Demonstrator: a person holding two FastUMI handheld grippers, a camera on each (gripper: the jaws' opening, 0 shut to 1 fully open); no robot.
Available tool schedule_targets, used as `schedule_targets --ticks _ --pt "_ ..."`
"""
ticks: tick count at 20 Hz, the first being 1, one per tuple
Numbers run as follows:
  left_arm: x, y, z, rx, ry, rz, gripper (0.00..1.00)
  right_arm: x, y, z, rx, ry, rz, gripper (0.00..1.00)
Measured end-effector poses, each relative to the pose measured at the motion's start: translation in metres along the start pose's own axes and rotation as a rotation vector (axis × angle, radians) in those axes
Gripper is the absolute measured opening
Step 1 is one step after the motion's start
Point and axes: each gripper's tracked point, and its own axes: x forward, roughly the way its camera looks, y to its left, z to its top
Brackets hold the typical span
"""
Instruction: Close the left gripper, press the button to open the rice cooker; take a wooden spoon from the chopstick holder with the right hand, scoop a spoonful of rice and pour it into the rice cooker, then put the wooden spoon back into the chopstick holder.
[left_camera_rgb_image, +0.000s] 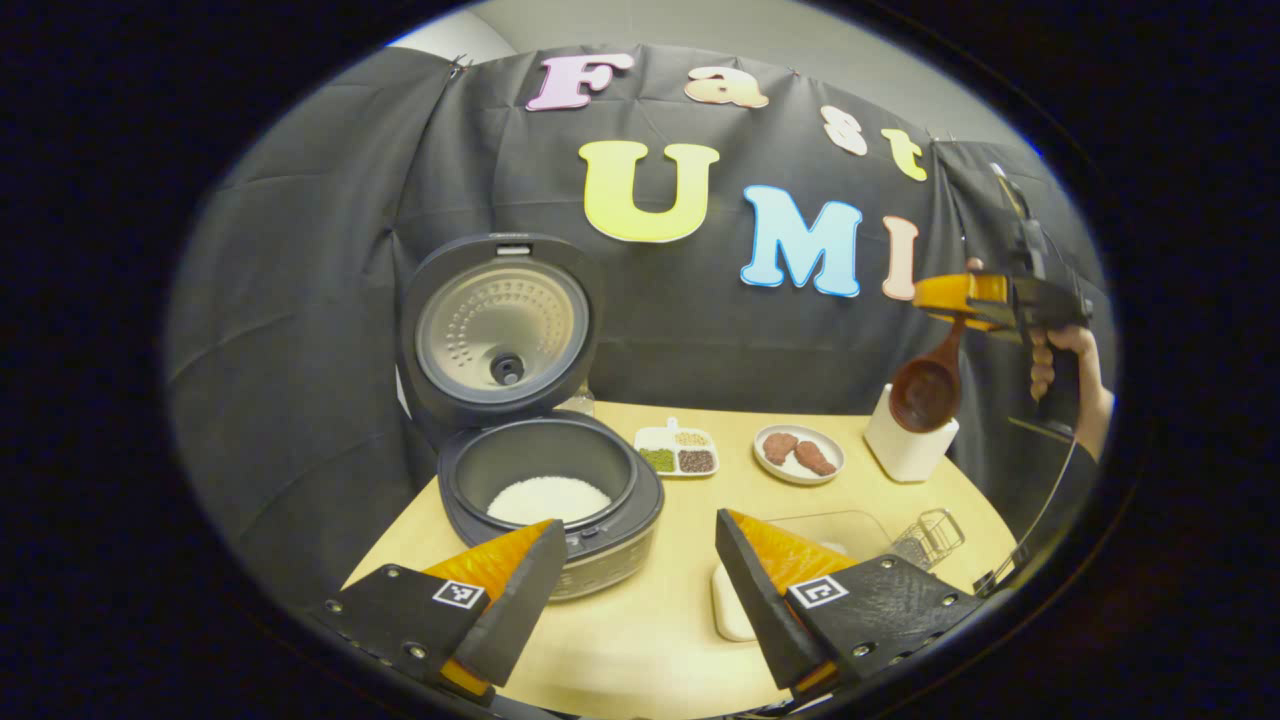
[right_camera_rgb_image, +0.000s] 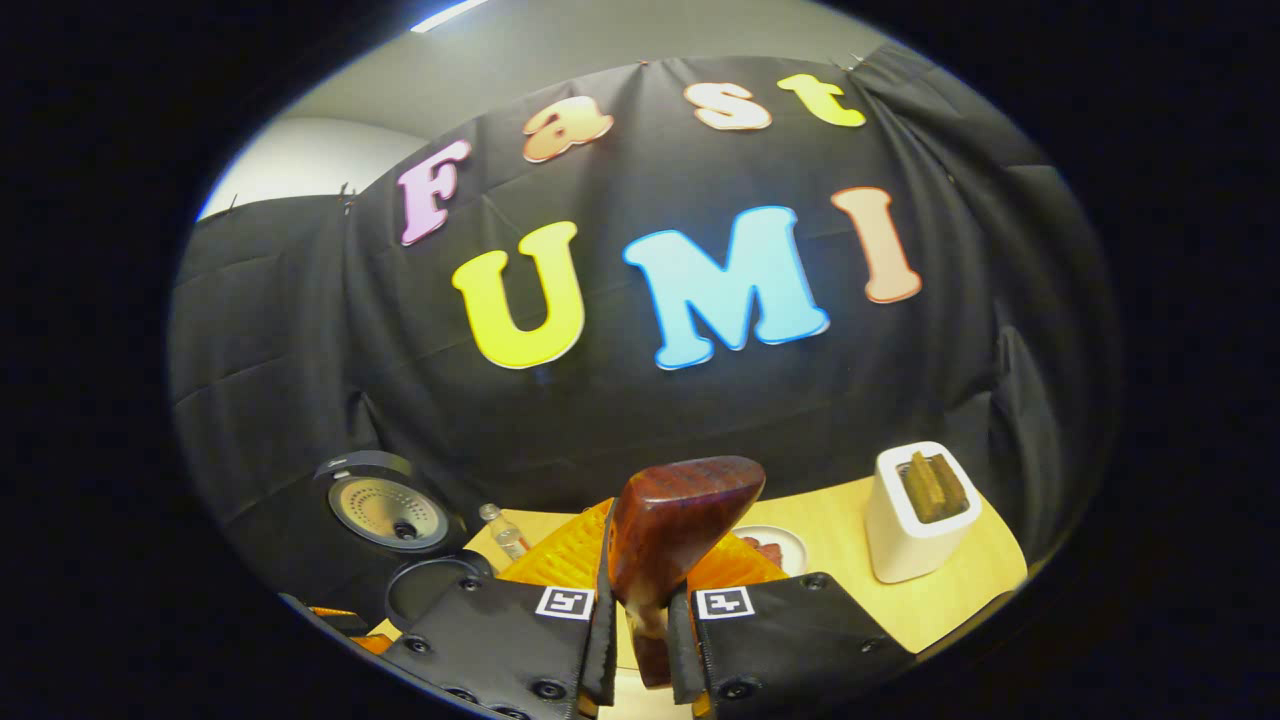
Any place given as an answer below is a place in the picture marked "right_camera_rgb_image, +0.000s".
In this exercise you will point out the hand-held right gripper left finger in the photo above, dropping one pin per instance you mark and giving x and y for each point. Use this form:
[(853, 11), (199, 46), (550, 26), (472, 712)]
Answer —
[(500, 640)]

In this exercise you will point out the black backdrop cloth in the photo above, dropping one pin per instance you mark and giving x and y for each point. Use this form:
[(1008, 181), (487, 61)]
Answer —
[(700, 420)]

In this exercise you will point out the small clear glass bottle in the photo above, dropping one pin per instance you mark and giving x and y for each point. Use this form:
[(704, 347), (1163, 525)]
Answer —
[(508, 540)]

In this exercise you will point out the grey rice cooker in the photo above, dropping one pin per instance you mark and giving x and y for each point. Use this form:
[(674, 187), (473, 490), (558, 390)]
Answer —
[(385, 510)]

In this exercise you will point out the white toaster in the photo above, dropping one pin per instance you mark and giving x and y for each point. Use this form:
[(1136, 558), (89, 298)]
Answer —
[(910, 550)]

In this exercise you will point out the dark wooden spoon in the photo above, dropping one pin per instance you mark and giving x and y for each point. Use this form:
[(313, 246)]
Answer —
[(670, 520)]

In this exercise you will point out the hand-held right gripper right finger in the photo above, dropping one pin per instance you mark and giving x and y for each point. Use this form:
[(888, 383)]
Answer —
[(790, 640)]

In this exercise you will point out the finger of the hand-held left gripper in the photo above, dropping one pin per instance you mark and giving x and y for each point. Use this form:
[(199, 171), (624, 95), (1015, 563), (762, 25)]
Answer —
[(372, 645)]

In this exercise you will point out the reddish brown meat piece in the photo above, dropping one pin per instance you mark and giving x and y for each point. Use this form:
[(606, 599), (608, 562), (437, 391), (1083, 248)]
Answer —
[(765, 552)]

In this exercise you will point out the white round plate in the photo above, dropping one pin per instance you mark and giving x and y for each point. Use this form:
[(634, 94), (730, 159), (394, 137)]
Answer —
[(793, 545)]

